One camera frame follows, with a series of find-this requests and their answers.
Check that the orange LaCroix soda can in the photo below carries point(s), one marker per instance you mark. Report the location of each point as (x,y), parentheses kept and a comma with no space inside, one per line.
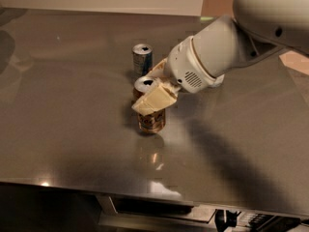
(152,123)

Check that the silver blue energy drink can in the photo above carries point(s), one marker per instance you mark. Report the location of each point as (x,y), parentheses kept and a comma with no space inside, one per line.
(142,54)

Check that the under-table metal shelf frame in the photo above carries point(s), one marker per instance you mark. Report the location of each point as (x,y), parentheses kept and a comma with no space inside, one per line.
(132,214)

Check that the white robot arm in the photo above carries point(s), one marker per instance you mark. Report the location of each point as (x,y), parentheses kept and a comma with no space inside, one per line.
(258,29)

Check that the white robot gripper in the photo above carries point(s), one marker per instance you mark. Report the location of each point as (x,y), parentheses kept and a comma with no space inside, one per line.
(183,66)

